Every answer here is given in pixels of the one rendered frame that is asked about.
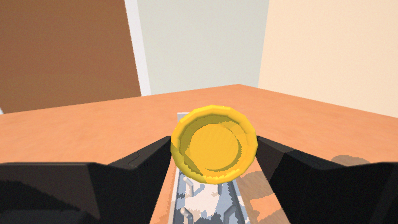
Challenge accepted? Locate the yellow round plate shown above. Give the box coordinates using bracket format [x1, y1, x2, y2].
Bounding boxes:
[170, 105, 258, 185]

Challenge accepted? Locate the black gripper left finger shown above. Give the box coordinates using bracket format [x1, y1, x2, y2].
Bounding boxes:
[0, 136, 172, 224]

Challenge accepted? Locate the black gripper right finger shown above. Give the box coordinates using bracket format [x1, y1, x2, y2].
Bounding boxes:
[255, 136, 398, 224]

